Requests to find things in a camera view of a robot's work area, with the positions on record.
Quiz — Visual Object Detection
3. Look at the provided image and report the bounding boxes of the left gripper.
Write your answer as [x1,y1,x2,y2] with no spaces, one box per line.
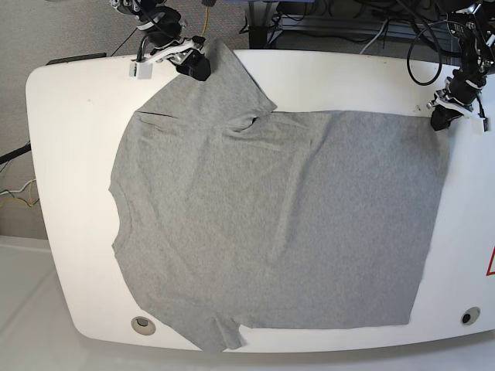
[428,75,486,131]

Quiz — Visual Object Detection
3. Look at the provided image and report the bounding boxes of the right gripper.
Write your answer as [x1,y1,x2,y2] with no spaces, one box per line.
[137,32,211,81]

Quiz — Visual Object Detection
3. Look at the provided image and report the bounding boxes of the grey T-shirt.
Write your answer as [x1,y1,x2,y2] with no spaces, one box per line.
[109,40,449,352]

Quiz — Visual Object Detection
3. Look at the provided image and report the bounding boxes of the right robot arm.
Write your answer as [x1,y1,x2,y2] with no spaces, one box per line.
[110,0,211,81]

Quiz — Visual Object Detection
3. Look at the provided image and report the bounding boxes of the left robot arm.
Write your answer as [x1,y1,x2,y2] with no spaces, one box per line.
[430,0,494,131]

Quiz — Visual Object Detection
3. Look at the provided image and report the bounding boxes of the black table leg base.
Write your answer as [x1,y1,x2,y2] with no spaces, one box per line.
[248,26,271,49]

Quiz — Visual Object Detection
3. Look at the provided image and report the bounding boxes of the red triangle sticker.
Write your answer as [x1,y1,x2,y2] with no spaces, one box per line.
[486,247,495,276]

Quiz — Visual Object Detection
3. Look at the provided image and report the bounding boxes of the right table grommet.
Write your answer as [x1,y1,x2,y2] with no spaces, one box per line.
[461,307,480,326]

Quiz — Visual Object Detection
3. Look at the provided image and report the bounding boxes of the table grommet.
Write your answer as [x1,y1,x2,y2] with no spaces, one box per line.
[461,307,480,326]
[131,316,156,336]

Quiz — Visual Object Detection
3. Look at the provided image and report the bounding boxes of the left table grommet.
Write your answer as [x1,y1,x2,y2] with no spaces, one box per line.
[131,316,156,336]

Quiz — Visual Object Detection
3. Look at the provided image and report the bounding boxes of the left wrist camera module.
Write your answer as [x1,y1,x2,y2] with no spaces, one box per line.
[129,61,153,80]

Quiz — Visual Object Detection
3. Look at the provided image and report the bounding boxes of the white cable on floor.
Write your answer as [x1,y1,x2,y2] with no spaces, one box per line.
[0,177,36,195]

